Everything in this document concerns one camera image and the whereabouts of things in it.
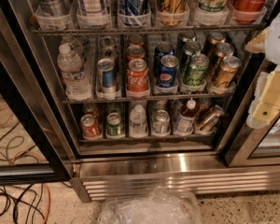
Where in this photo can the gold tall can top shelf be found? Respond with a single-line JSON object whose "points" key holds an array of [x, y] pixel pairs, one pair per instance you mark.
{"points": [[171, 11]]}

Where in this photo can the white patterned bottle top shelf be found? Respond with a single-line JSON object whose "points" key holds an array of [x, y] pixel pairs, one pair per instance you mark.
{"points": [[93, 13]]}

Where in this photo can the red Coca-Cola can front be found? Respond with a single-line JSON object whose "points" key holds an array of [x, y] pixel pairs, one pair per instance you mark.
{"points": [[137, 75]]}

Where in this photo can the clear water bottle middle shelf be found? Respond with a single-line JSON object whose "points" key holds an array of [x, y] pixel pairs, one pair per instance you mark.
{"points": [[74, 75]]}

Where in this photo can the fridge glass door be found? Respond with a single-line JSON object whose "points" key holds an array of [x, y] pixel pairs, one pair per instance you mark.
{"points": [[30, 85], [246, 146]]}

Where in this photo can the blue silver can front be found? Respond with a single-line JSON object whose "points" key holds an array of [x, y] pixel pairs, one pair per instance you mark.
{"points": [[107, 75]]}

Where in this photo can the gold soda can front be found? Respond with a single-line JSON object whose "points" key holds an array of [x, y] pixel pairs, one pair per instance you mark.
{"points": [[226, 71]]}

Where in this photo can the blue Pepsi can front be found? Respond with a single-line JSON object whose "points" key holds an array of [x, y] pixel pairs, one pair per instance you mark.
{"points": [[167, 71]]}

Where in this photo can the clear water bottle bottom shelf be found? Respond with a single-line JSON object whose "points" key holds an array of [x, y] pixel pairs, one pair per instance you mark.
{"points": [[138, 122]]}

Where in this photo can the large Coca-Cola bottle top shelf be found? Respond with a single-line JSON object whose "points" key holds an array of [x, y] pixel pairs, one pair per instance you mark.
{"points": [[246, 11]]}

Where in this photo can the green can bottom shelf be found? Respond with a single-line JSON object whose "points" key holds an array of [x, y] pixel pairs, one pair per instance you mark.
{"points": [[114, 126]]}

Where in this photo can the fridge glass door right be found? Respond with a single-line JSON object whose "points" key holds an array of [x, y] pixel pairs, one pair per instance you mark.
{"points": [[246, 146]]}

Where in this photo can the silver can second row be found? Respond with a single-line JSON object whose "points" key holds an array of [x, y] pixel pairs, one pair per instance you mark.
{"points": [[109, 52]]}

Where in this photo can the brown tea bottle white cap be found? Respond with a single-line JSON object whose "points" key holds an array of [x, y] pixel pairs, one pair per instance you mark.
{"points": [[186, 117]]}

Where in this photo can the fridge glass door left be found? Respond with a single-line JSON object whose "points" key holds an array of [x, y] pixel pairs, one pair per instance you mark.
{"points": [[30, 85]]}

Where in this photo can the blue Pepsi can second row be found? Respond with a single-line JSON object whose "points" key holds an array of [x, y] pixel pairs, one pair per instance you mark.
{"points": [[164, 48]]}

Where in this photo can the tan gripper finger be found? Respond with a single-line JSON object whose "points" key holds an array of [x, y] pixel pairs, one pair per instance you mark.
{"points": [[266, 104]]}

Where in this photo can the clear plastic bag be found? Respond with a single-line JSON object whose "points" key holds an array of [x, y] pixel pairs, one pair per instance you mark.
{"points": [[160, 206]]}

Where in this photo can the green soda can front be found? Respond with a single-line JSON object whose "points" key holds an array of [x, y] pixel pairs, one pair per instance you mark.
{"points": [[196, 70]]}

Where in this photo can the red can second row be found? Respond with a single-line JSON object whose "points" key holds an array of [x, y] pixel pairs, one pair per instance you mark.
{"points": [[135, 52]]}

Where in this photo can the gold can bottom shelf tilted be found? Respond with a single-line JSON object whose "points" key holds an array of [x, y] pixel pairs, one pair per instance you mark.
{"points": [[210, 119]]}

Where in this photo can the green can second row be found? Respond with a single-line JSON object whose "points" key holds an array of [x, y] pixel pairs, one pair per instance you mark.
{"points": [[190, 48]]}

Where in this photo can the gold can second row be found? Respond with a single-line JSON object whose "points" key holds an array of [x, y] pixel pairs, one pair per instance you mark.
{"points": [[220, 51]]}

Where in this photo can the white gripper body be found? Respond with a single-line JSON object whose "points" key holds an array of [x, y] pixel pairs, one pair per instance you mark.
{"points": [[278, 42]]}

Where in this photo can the red can bottom shelf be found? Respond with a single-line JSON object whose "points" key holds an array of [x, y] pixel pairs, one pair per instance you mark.
{"points": [[89, 125]]}

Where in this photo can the silver can bottom shelf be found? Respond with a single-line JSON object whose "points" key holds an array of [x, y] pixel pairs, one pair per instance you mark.
{"points": [[161, 121]]}

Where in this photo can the clear water bottle shelf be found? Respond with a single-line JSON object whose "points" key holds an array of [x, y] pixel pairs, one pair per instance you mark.
{"points": [[74, 75], [138, 122]]}

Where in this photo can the blue tall can top shelf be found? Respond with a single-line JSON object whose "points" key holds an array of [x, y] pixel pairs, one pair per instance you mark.
{"points": [[131, 10]]}

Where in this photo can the stainless fridge base grille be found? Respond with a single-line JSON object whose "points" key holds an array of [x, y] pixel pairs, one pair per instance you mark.
{"points": [[101, 178]]}

